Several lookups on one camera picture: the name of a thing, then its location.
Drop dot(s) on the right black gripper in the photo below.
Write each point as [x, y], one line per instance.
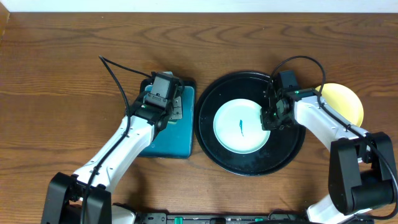
[266, 123]

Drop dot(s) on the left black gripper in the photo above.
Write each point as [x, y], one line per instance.
[176, 109]

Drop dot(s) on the mint plate with blue stain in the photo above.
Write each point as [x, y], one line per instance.
[237, 126]

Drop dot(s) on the yellow plate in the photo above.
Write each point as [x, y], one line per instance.
[344, 101]

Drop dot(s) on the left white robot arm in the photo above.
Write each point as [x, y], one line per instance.
[85, 196]

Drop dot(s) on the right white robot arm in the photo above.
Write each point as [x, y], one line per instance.
[362, 168]

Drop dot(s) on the black rectangular water tray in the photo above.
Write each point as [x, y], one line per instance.
[176, 140]

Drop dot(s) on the round black serving tray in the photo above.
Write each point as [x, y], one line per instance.
[278, 151]

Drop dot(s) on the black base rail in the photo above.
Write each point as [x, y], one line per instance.
[163, 218]

